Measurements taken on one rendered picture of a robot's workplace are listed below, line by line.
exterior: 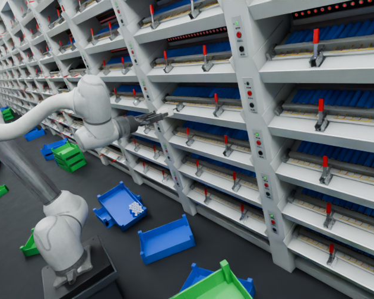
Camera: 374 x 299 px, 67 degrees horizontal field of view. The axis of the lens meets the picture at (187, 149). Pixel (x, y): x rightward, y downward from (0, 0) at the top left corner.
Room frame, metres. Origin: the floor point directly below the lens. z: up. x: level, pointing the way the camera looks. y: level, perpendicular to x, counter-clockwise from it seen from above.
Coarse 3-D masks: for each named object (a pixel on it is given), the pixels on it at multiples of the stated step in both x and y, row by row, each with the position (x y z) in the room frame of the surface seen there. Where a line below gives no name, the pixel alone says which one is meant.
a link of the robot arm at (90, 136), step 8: (112, 120) 1.13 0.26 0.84; (80, 128) 1.07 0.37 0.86; (88, 128) 1.06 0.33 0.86; (96, 128) 1.05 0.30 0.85; (104, 128) 1.06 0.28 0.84; (112, 128) 1.09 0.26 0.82; (80, 136) 1.04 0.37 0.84; (88, 136) 1.04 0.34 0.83; (96, 136) 1.05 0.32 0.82; (104, 136) 1.06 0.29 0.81; (112, 136) 1.09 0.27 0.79; (80, 144) 1.05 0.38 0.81; (88, 144) 1.04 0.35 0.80; (96, 144) 1.05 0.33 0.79; (104, 144) 1.07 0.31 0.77
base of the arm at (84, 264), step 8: (88, 248) 1.15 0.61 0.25; (88, 256) 1.08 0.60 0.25; (80, 264) 1.03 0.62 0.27; (88, 264) 1.03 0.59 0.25; (56, 272) 1.01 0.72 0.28; (64, 272) 1.00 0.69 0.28; (72, 272) 0.99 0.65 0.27; (80, 272) 1.00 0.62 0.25; (56, 280) 1.00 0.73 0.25; (64, 280) 0.99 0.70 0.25; (72, 280) 0.98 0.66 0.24
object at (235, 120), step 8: (168, 88) 1.52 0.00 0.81; (176, 88) 1.55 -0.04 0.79; (160, 96) 1.49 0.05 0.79; (160, 104) 1.48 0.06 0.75; (168, 104) 1.45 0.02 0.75; (200, 104) 1.26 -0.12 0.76; (208, 104) 1.21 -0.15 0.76; (176, 112) 1.33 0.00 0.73; (184, 112) 1.28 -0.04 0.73; (192, 112) 1.24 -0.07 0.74; (200, 112) 1.20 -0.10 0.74; (208, 112) 1.16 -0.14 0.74; (224, 112) 1.09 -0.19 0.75; (232, 112) 1.06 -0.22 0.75; (240, 112) 0.95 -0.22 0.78; (192, 120) 1.25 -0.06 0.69; (200, 120) 1.20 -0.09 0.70; (208, 120) 1.14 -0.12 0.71; (216, 120) 1.10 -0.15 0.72; (224, 120) 1.05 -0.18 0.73; (232, 120) 1.01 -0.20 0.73; (240, 120) 0.99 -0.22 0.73; (240, 128) 1.00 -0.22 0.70
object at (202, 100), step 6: (168, 96) 1.47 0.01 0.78; (174, 96) 1.43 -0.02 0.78; (186, 102) 1.34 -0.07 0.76; (192, 102) 1.30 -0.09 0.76; (198, 102) 1.27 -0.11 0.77; (204, 102) 1.23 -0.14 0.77; (210, 102) 1.20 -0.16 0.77; (222, 102) 1.13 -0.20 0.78; (228, 102) 1.10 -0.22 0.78; (234, 102) 1.07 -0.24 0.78; (240, 102) 1.05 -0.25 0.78; (240, 108) 1.04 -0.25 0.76
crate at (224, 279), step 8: (224, 264) 0.60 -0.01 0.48; (216, 272) 0.60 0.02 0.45; (224, 272) 0.59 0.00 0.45; (232, 272) 0.58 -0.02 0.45; (208, 280) 0.59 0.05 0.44; (216, 280) 0.60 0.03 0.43; (224, 280) 0.61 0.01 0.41; (232, 280) 0.60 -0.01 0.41; (192, 288) 0.58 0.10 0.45; (200, 288) 0.58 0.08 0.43; (208, 288) 0.59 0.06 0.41; (216, 288) 0.59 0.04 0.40; (224, 288) 0.58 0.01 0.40; (232, 288) 0.57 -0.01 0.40; (240, 288) 0.55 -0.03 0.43; (176, 296) 0.56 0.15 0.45; (184, 296) 0.57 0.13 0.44; (192, 296) 0.58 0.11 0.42; (200, 296) 0.58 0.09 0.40; (208, 296) 0.57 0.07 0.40; (216, 296) 0.57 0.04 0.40; (224, 296) 0.56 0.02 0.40; (232, 296) 0.55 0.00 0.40; (240, 296) 0.54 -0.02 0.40; (248, 296) 0.50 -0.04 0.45
